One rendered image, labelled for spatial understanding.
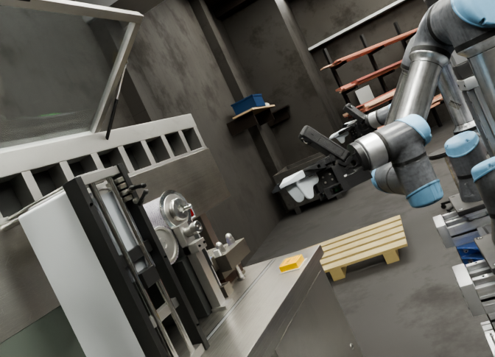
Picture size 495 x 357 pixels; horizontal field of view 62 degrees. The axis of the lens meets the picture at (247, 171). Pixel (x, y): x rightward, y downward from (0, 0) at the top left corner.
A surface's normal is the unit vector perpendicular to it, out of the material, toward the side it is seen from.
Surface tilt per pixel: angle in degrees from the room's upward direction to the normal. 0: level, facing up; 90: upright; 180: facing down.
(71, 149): 90
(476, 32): 91
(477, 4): 82
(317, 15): 90
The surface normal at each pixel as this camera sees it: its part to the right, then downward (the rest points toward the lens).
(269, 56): -0.30, 0.18
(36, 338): 0.81, -0.35
